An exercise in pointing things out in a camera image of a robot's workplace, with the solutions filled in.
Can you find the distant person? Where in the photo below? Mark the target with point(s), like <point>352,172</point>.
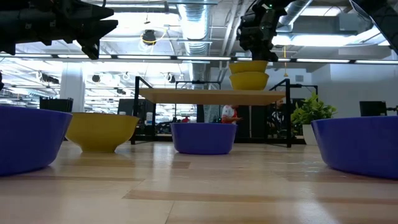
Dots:
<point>186,119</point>

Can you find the black monitor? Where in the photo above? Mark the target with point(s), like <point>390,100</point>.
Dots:
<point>373,109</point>

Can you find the black aluminium table frame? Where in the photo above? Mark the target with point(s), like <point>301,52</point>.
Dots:
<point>155,138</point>

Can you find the white container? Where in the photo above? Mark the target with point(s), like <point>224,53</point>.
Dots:
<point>149,119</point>

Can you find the blue mini bowl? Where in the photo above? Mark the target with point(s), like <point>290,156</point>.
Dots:
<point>203,138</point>
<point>360,146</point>
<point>29,140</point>

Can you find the black storage bins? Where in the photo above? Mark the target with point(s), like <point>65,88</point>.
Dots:
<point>56,105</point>

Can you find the silver spiral ceiling duct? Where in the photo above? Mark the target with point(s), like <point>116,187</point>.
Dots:
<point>196,25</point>

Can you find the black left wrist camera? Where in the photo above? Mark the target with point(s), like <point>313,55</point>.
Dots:
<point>90,51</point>

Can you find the green potted plant white pot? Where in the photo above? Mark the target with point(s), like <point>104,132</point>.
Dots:
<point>311,109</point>

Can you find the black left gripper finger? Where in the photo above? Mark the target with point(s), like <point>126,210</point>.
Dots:
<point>96,29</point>
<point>93,12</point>

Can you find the slanted silver ceiling duct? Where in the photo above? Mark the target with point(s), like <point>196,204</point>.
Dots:
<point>295,12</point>

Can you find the wooden shelf riser black legs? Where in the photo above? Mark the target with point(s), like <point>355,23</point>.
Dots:
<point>211,97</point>

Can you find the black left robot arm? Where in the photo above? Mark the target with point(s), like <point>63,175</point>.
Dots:
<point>7,18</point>

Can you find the linear ceiling light strip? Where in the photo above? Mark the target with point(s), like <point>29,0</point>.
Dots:
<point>143,57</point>

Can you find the white pillar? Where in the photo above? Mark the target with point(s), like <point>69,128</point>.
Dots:
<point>73,87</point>

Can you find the black ceiling device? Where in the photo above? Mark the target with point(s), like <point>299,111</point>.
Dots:
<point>149,37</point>

